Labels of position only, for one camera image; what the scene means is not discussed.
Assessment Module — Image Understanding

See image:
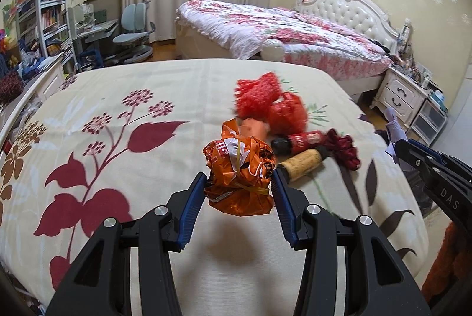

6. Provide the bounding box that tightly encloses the lavender cloth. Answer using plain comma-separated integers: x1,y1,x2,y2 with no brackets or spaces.
383,108,410,165

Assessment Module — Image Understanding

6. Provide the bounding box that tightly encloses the red plastic mesh bag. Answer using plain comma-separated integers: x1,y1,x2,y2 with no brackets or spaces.
267,92,308,135

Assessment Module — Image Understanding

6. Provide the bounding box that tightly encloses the beige leaf print sheet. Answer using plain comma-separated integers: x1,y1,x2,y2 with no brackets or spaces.
0,58,430,316

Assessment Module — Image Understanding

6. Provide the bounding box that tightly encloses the dark red ribbon flower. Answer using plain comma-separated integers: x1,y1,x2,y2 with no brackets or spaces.
324,128,362,171

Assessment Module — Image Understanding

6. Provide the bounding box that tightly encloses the white tufted bed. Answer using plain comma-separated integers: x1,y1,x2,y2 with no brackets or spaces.
174,0,412,101

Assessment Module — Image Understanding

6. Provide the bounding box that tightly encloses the small orange packet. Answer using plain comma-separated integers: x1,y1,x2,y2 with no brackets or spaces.
240,118,271,138

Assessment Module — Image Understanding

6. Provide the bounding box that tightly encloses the red foam fruit net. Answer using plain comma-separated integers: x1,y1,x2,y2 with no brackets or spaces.
234,72,283,118

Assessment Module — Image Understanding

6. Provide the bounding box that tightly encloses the pink floral quilt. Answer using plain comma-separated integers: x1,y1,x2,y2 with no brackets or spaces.
175,0,392,81

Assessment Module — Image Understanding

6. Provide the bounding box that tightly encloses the blue plastic crate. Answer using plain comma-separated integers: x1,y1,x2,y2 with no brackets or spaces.
78,50,101,73

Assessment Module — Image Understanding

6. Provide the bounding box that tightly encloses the pale blue desk chair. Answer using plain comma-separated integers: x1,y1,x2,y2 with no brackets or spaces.
103,1,155,66

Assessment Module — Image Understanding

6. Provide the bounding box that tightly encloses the white bookshelf with books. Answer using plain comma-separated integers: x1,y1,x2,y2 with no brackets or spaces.
15,0,74,62

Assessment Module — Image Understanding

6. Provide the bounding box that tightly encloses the white wardrobe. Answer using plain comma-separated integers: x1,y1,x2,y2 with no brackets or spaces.
448,54,472,162

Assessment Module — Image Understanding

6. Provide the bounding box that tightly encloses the dark red fluffy duster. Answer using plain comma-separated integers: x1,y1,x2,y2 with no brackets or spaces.
0,71,24,105

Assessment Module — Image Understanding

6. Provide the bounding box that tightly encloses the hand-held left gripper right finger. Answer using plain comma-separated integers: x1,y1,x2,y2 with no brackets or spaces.
272,169,432,316

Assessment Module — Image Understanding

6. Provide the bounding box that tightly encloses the dark bottle with tan label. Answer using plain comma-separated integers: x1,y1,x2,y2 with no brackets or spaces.
277,147,332,184

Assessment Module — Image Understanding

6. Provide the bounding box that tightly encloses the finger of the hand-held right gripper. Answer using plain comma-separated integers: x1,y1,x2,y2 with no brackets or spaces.
407,139,454,164
391,141,441,187

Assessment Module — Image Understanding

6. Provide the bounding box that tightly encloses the orange plastic bag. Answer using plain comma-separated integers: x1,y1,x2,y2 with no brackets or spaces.
203,118,277,217

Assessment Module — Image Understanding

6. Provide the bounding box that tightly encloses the person's right forearm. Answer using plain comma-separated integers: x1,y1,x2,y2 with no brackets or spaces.
420,220,472,305

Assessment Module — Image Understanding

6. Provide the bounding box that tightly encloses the clear plastic drawer unit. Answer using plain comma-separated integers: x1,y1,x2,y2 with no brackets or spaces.
410,95,448,147

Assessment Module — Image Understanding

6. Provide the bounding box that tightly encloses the dark bottle with red label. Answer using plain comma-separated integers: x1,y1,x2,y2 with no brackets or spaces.
271,131,329,155

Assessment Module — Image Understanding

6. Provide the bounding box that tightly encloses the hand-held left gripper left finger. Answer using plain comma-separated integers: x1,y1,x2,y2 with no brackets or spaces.
45,172,207,316

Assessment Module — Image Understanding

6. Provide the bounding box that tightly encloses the white carved nightstand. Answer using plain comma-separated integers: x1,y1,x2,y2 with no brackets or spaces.
371,65,430,123

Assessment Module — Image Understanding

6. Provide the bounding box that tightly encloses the round white bed post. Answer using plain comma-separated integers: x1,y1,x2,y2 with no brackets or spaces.
260,39,285,62

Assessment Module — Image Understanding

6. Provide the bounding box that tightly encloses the grey study desk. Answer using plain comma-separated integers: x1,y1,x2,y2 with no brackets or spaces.
68,19,120,73

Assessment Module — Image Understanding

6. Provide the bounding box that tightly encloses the white desk lamp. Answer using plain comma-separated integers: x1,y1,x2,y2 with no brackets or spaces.
66,0,89,40

